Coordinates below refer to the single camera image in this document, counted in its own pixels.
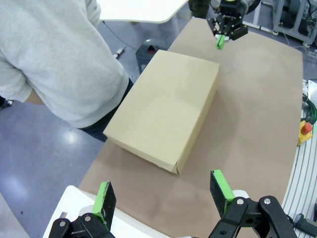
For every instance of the white table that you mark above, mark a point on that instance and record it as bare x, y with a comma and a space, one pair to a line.
141, 10

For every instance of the person's grey sweatshirt torso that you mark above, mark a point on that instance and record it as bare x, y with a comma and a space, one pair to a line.
57, 57

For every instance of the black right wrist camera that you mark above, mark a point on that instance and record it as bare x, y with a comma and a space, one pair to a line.
239, 32

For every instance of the white storage box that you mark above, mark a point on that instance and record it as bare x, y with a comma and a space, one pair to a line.
74, 200

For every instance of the dark grey floor bin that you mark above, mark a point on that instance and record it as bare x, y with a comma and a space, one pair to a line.
151, 49

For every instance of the yellow red emergency stop button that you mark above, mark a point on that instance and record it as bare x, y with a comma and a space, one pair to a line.
305, 130

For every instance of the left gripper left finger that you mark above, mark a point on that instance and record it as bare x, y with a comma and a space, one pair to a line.
107, 203

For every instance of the grey metal cart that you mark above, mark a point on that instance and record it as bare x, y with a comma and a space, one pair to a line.
294, 17

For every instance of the person's dark trousers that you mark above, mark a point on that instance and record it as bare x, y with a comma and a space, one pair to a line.
109, 121

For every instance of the cardboard shoe box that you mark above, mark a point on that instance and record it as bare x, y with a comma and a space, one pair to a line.
166, 106

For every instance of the aluminium frame rail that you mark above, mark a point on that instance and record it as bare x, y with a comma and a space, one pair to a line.
304, 173

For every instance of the bystander in camouflage trousers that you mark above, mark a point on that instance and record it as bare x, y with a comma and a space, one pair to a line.
198, 8

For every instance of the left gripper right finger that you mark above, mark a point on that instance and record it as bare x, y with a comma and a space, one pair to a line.
221, 191

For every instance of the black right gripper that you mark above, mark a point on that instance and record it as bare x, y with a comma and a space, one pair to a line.
229, 15

